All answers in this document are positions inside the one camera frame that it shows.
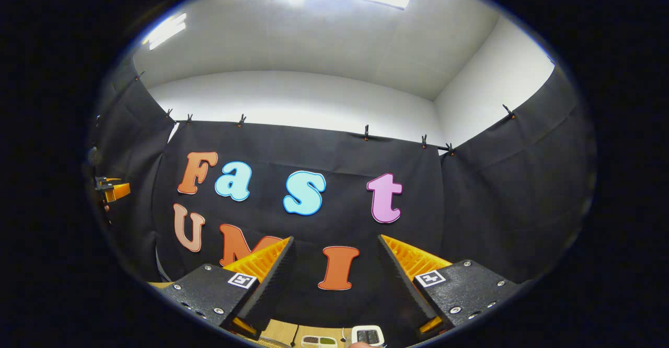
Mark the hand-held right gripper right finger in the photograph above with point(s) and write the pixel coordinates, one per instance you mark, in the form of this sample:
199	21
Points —
402	285

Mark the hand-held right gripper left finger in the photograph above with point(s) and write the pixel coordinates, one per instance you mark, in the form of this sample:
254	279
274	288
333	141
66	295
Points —
272	280

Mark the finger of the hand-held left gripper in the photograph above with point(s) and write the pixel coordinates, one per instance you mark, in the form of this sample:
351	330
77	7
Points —
119	191

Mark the white toaster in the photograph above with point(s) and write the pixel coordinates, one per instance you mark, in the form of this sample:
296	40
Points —
357	332

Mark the white tray of mixed beans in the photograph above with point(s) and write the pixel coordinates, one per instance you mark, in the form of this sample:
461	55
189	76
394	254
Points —
319	341

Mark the row of black backdrop clips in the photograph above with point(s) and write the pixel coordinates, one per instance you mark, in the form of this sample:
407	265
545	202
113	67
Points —
366	131

